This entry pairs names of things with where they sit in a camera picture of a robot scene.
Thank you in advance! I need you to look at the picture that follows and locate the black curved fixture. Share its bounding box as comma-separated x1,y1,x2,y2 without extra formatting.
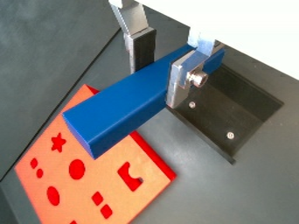
171,62,284,165

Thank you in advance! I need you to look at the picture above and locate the red foam shape board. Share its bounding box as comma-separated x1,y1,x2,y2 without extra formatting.
13,84,177,224

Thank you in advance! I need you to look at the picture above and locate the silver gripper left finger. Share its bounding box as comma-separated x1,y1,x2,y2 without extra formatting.
108,0,156,73

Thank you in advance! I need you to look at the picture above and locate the blue rectangular block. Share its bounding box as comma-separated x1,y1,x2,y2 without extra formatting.
61,44,227,160

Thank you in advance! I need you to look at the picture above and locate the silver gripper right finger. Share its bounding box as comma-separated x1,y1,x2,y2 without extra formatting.
165,29,215,109

